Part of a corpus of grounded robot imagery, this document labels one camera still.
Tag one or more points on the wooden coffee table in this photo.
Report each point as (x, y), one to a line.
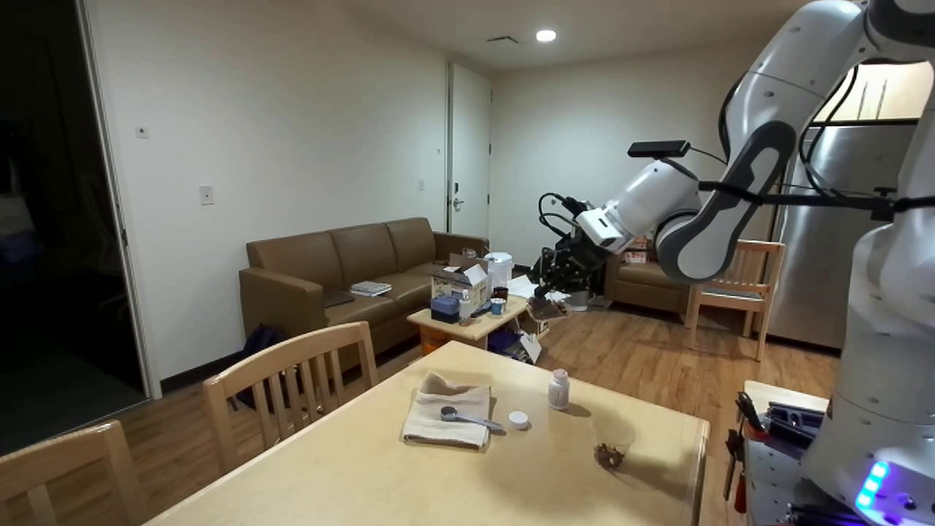
(467, 325)

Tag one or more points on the robot mounting platform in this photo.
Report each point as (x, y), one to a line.
(777, 391)

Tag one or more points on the brown armchair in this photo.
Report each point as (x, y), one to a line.
(644, 287)

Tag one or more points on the white folded cloth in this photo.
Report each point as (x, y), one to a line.
(368, 290)

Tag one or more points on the small brown object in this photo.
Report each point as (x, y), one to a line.
(610, 457)

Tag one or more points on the brown sofa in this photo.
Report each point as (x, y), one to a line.
(331, 258)

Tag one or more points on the white cylindrical container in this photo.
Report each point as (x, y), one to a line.
(498, 266)

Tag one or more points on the blue and white carton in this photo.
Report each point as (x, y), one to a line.
(447, 308)

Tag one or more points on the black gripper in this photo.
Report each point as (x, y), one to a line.
(574, 266)

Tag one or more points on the round ceiling light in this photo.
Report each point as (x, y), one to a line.
(545, 36)

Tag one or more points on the folded beige towel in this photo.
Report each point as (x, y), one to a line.
(440, 426)

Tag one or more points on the white gripper camera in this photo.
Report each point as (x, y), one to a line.
(599, 229)

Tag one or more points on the wooden slat-back chair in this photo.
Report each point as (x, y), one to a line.
(58, 463)
(292, 353)

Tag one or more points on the white pill bottle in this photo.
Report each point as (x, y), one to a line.
(558, 388)

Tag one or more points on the wooden chair beige seat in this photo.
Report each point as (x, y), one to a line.
(724, 292)

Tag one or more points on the blue measuring spoon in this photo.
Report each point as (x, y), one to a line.
(451, 412)

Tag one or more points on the white door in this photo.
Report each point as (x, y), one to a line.
(467, 147)

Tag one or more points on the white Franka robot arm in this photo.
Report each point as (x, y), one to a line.
(777, 76)

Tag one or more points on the stainless steel fridge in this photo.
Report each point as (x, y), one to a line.
(819, 292)

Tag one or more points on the orange black clamp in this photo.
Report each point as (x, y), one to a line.
(736, 457)

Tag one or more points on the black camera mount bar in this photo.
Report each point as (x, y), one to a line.
(828, 195)

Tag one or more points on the beige kitchen cabinet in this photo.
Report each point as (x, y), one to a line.
(885, 90)

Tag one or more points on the black external camera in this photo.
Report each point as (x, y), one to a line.
(657, 147)

